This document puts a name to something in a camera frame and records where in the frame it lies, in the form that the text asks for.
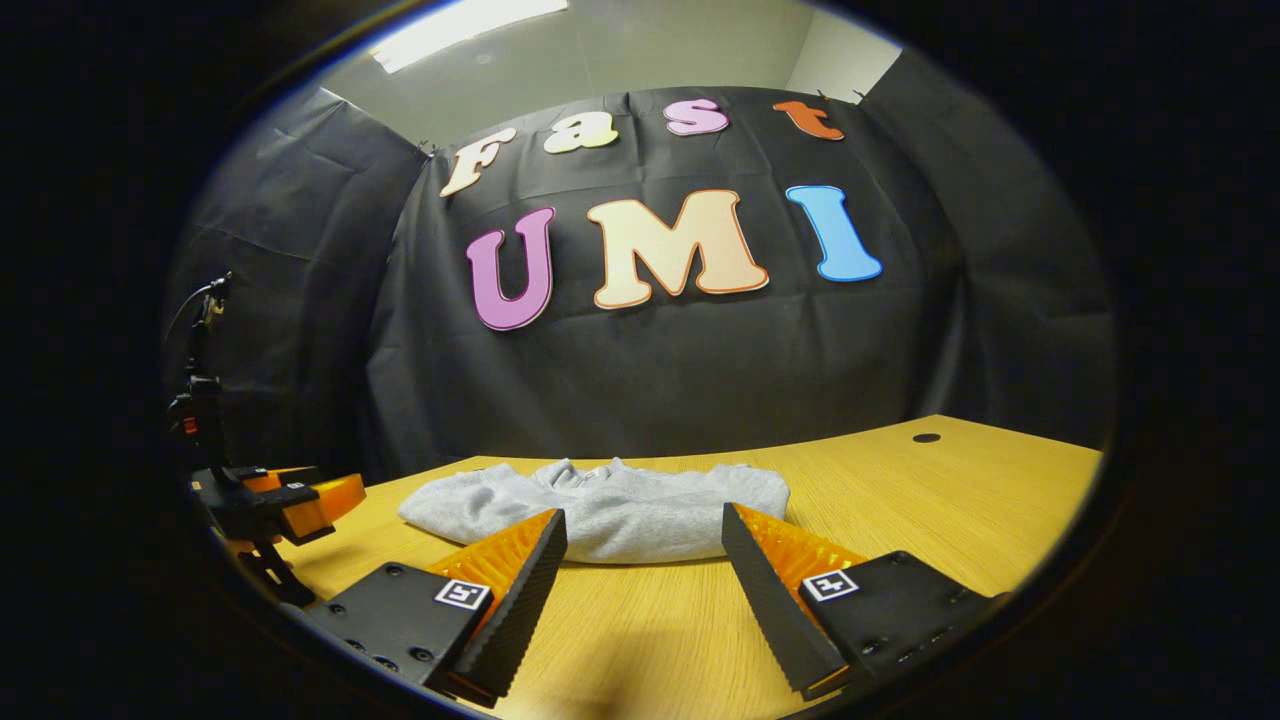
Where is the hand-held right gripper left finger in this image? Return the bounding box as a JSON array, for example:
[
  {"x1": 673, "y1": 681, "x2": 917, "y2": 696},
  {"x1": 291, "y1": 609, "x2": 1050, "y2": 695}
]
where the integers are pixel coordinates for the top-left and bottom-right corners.
[{"x1": 305, "y1": 508, "x2": 569, "y2": 709}]

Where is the grey zip-neck sweatshirt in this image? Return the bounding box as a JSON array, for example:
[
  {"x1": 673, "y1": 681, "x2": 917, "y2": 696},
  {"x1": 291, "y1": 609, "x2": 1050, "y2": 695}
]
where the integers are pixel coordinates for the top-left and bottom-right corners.
[{"x1": 398, "y1": 457, "x2": 791, "y2": 566}]

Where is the black backdrop cloth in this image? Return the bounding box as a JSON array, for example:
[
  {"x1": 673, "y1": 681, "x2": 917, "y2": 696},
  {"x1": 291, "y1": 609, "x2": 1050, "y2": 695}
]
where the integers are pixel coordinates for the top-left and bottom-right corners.
[{"x1": 165, "y1": 85, "x2": 1119, "y2": 486}]

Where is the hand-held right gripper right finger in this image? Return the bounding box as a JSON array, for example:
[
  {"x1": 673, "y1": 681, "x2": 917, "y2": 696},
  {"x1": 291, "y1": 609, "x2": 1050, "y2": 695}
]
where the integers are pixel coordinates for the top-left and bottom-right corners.
[{"x1": 721, "y1": 502, "x2": 1009, "y2": 701}]

